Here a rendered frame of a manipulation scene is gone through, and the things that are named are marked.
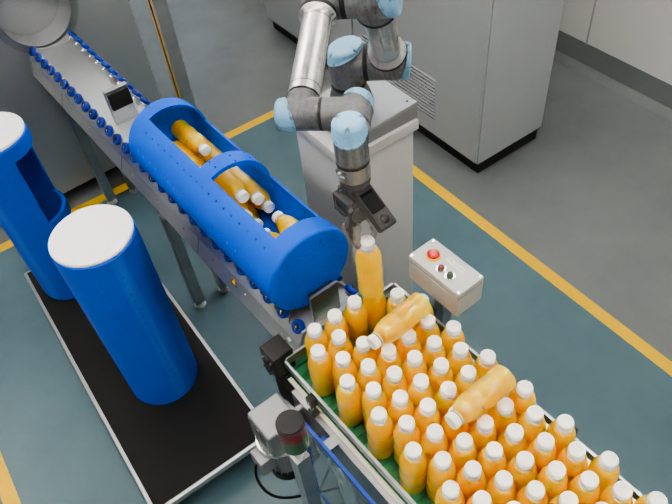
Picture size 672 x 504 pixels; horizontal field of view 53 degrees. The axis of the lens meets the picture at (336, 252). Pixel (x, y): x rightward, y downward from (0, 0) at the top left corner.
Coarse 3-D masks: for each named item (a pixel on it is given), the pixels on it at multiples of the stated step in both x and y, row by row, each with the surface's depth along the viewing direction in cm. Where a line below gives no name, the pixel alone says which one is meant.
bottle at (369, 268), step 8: (360, 248) 163; (376, 248) 164; (360, 256) 164; (368, 256) 163; (376, 256) 164; (360, 264) 165; (368, 264) 164; (376, 264) 165; (360, 272) 167; (368, 272) 166; (376, 272) 167; (360, 280) 170; (368, 280) 168; (376, 280) 169; (360, 288) 173; (368, 288) 171; (376, 288) 171; (368, 296) 173; (376, 296) 174
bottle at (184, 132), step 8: (184, 120) 240; (176, 128) 237; (184, 128) 235; (192, 128) 235; (176, 136) 237; (184, 136) 233; (192, 136) 232; (200, 136) 232; (184, 144) 235; (192, 144) 231; (200, 144) 230
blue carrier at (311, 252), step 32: (160, 128) 236; (160, 160) 217; (224, 160) 206; (256, 160) 212; (192, 192) 206; (224, 192) 198; (288, 192) 211; (224, 224) 196; (256, 224) 188; (320, 224) 187; (256, 256) 186; (288, 256) 181; (320, 256) 191; (288, 288) 189
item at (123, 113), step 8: (112, 88) 264; (120, 88) 265; (128, 88) 267; (104, 96) 264; (112, 96) 263; (120, 96) 265; (128, 96) 268; (112, 104) 265; (120, 104) 267; (128, 104) 270; (112, 112) 269; (120, 112) 271; (128, 112) 274; (136, 112) 276; (120, 120) 273
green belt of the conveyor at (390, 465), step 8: (304, 360) 195; (296, 368) 193; (304, 368) 193; (288, 376) 197; (304, 376) 191; (328, 400) 185; (336, 400) 185; (320, 408) 184; (336, 408) 184; (328, 416) 182; (336, 424) 180; (360, 424) 180; (352, 432) 178; (360, 432) 178; (360, 440) 177; (392, 456) 173; (384, 464) 172; (392, 464) 172; (392, 472) 170; (384, 480) 169; (392, 488) 168; (400, 496) 166; (416, 496) 166; (424, 496) 166
